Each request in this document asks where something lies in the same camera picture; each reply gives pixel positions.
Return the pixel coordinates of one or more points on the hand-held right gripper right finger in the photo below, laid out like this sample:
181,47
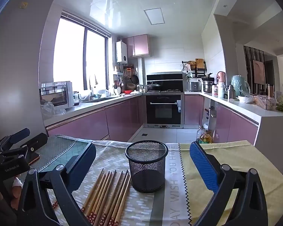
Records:
203,167

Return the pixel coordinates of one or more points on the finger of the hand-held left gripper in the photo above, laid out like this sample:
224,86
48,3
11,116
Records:
36,141
19,134

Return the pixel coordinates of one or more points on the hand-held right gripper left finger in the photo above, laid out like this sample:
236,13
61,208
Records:
81,163

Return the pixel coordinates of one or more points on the bunch of wooden chopsticks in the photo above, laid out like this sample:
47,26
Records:
108,193

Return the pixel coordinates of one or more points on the black mesh utensil holder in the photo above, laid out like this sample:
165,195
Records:
146,179

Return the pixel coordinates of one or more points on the person's left hand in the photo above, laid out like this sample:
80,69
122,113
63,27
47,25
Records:
15,190

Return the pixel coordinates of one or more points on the dark smartphone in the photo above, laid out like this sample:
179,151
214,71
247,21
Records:
35,159

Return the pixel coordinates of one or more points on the yellow cooking oil bottle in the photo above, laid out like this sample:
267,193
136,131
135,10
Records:
205,139

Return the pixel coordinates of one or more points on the clear plastic bag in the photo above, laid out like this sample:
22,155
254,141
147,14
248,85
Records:
48,109

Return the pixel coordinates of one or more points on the white countertop oven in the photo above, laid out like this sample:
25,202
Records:
59,96

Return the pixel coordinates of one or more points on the pink peninsula base cabinets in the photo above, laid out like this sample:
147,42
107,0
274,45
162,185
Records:
240,127

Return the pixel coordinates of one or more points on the pink base cabinets with sink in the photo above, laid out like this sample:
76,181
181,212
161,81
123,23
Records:
120,117

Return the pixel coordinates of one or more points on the patchwork printed tablecloth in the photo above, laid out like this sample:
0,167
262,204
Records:
155,204

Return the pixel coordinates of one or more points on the steel kitchen sink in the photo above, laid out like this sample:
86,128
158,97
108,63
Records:
99,99

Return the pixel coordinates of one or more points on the black built-in oven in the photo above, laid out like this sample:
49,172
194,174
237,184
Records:
163,113

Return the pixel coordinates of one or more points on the grey refrigerator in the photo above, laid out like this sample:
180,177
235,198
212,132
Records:
21,63

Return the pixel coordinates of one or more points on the stainless steel thermos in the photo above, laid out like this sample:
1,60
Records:
230,92

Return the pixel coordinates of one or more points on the white bowl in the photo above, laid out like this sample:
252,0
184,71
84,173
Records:
246,99

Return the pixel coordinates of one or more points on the stainless steel pot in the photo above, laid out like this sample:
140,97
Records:
207,86

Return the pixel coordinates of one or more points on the red bowl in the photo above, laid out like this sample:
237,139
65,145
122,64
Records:
127,91

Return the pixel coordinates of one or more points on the clear plastic container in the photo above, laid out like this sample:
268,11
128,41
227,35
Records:
266,102

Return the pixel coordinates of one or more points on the mint green appliance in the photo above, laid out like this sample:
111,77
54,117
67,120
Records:
240,84

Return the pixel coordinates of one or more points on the pink kettle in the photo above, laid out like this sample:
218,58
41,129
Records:
221,76

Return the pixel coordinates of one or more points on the woven bamboo basket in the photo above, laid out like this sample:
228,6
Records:
131,86

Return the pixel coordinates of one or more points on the black wok with lid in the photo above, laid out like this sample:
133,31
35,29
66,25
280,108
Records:
153,87

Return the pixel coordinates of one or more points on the kitchen window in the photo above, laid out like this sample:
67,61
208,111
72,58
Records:
68,51

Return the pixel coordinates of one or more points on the black range hood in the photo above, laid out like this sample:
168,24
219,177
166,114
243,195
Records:
165,80

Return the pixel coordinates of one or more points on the black dish rack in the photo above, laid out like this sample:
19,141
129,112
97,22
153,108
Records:
193,71

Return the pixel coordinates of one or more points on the black frying pan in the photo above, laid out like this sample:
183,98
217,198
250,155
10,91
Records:
134,78

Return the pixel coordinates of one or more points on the steel tumbler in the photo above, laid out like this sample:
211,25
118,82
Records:
270,90

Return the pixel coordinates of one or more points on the wooden cutting board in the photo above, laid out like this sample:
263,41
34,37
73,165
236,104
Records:
199,63

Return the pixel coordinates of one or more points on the orange grater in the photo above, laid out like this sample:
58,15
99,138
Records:
128,70

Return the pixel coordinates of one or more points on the striped curtain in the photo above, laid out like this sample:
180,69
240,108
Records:
248,68

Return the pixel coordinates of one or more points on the pink framed picture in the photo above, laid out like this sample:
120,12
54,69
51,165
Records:
259,71

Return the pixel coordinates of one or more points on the white gas water heater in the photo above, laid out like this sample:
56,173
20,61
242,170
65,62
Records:
121,51

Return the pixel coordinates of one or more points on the square ceiling light panel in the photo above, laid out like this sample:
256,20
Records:
154,16

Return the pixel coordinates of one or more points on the white square duct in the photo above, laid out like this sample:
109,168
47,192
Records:
141,73

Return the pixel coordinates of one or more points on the pink wall cabinet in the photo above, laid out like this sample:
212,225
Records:
139,44

